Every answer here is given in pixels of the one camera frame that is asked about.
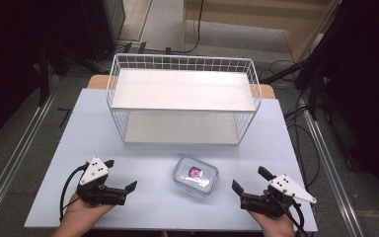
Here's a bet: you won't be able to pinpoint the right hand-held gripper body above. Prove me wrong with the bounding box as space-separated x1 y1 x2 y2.
239 174 318 220

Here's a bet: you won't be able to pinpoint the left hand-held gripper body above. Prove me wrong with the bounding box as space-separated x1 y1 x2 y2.
76 156 128 207

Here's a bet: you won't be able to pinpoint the clear plastic food container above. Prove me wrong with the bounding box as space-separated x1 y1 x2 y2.
172 155 220 198

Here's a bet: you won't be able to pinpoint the white wire shelf rack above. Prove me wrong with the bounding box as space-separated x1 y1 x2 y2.
106 53 263 146

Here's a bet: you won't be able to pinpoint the person's right hand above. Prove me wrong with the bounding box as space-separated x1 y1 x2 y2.
248 209 296 237

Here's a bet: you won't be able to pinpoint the person's left hand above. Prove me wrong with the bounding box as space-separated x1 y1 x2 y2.
50 193 116 237

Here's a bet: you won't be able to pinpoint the black tripod stand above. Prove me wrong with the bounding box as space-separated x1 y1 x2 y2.
260 58 331 120

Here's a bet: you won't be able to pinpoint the dark curtain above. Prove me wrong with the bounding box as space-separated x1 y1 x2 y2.
322 0 379 212
0 0 84 153

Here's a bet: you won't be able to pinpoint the black cabinet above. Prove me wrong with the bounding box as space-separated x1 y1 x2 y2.
78 0 126 61

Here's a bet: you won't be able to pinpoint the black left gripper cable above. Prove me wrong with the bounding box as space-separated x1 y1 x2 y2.
58 163 90 223

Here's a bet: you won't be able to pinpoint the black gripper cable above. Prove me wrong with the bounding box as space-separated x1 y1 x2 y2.
269 194 310 237
58 163 90 223

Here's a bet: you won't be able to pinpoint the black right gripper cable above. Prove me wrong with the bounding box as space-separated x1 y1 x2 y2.
269 194 310 237

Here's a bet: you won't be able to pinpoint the aluminium floor rail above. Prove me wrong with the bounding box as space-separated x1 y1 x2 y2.
302 108 365 237
0 92 59 225

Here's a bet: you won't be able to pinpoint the black floor cables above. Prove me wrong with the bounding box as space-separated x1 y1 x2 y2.
284 95 322 191

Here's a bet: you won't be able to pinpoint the black hanging cable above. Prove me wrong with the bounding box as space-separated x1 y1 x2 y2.
144 0 205 55

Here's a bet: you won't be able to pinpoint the light wooden frame furniture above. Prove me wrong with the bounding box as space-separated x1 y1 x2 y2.
182 0 341 62

